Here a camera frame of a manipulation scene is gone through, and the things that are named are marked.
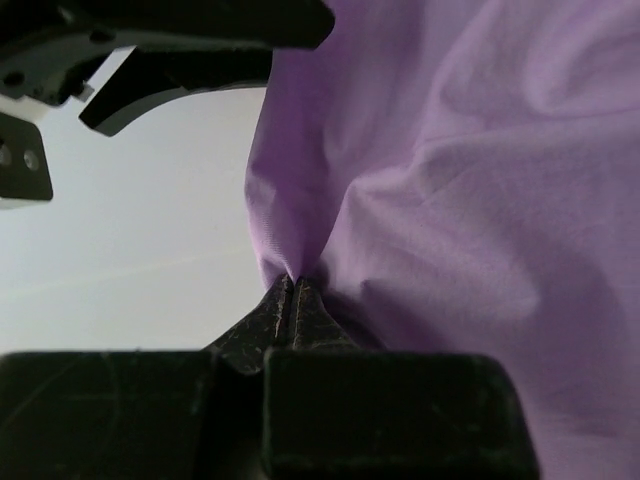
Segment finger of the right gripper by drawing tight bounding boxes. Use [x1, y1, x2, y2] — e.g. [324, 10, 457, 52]
[64, 1, 335, 51]
[79, 49, 273, 136]

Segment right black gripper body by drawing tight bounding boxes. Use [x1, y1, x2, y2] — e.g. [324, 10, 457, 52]
[0, 0, 116, 202]

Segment purple trousers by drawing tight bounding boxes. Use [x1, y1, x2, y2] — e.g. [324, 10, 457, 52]
[245, 1, 639, 479]

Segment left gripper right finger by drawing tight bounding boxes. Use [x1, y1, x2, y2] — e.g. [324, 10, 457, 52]
[262, 279, 541, 479]

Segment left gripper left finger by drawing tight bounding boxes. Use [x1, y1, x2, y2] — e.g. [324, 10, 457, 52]
[1, 276, 293, 479]

